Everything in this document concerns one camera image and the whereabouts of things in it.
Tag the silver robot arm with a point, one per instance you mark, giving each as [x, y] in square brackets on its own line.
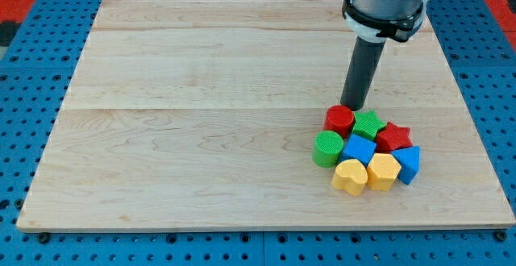
[375, 21]

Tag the blue triangle block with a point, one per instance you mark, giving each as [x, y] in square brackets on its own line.
[409, 159]

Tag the light wooden board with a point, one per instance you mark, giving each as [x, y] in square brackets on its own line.
[200, 115]

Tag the green cylinder block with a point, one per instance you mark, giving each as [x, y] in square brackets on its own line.
[327, 148]

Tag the red cylinder block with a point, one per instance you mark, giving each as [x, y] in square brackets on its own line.
[339, 119]

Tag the blue cube block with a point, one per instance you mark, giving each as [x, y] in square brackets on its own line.
[359, 148]

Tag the yellow heart block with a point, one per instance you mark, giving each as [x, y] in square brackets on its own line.
[350, 176]

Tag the green star block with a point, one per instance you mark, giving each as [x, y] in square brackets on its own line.
[367, 125]

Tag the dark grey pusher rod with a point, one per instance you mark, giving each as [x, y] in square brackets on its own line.
[363, 65]

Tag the yellow hexagon block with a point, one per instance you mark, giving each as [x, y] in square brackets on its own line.
[382, 171]

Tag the red star block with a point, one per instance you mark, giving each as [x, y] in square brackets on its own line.
[393, 137]

